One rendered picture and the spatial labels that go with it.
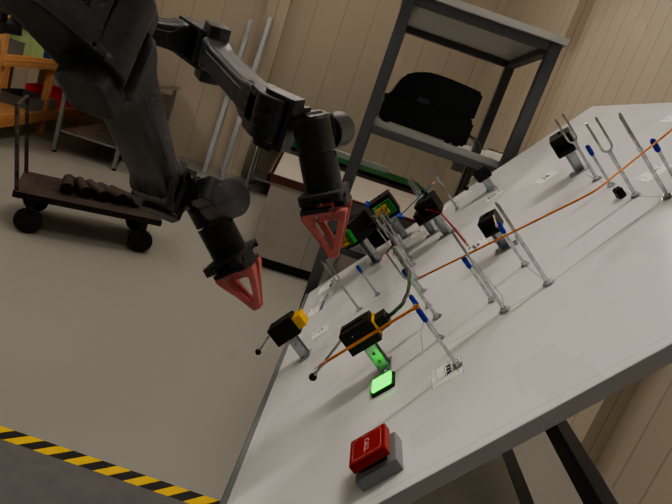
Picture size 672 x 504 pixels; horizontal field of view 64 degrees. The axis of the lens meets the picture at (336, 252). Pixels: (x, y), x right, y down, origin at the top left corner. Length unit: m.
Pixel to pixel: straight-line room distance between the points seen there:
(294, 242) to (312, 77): 4.11
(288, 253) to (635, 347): 4.01
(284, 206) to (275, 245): 0.34
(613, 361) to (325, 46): 7.75
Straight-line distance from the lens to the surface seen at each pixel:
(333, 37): 8.22
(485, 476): 1.38
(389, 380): 0.83
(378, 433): 0.67
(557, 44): 1.82
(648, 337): 0.63
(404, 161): 8.35
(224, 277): 0.86
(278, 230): 4.46
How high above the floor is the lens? 1.47
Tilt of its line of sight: 15 degrees down
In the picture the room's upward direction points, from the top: 19 degrees clockwise
